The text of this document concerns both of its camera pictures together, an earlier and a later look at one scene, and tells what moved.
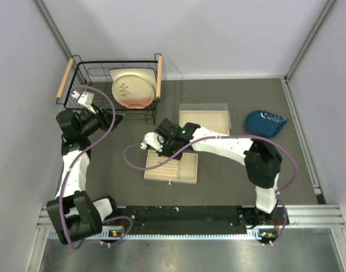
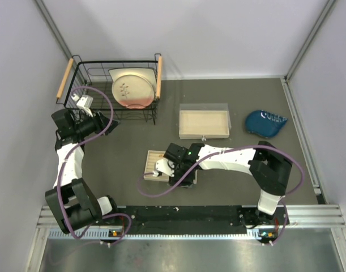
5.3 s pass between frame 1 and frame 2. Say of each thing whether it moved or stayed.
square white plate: stayed
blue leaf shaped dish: stayed
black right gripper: moved
